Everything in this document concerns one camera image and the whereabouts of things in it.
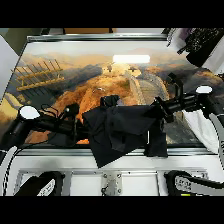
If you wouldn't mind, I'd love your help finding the black speckled garment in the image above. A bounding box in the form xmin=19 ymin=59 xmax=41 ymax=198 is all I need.
xmin=165 ymin=27 xmax=224 ymax=68

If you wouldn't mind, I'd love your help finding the white T-shirt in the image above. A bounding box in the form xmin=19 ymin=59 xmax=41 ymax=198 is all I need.
xmin=182 ymin=109 xmax=220 ymax=155

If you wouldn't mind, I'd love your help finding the black cable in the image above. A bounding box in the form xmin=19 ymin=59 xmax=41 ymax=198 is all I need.
xmin=39 ymin=103 xmax=65 ymax=123

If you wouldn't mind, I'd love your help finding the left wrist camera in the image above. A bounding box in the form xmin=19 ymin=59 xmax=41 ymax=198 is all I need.
xmin=64 ymin=102 xmax=81 ymax=117

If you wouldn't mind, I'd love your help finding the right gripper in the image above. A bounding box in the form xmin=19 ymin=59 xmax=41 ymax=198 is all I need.
xmin=152 ymin=95 xmax=175 ymax=124

